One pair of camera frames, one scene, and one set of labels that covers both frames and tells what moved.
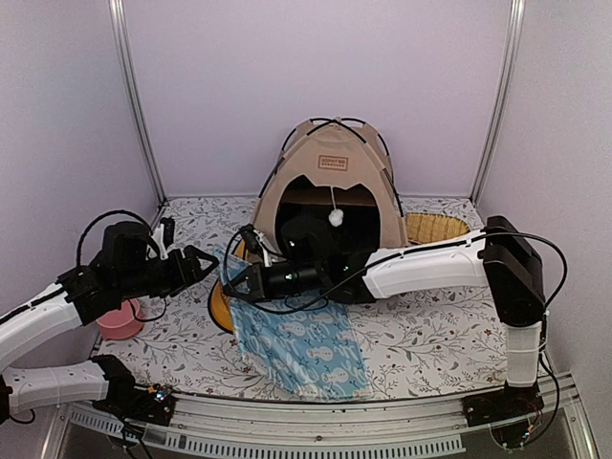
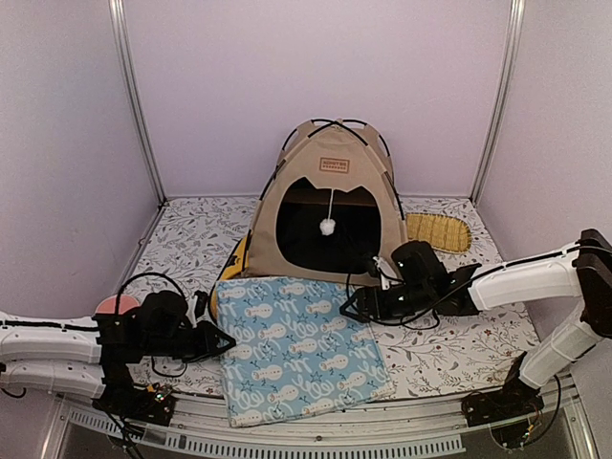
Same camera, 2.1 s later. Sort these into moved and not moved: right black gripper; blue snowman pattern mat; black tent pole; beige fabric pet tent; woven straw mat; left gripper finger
Moved: black tent pole; blue snowman pattern mat; right black gripper; left gripper finger
Not moved: beige fabric pet tent; woven straw mat
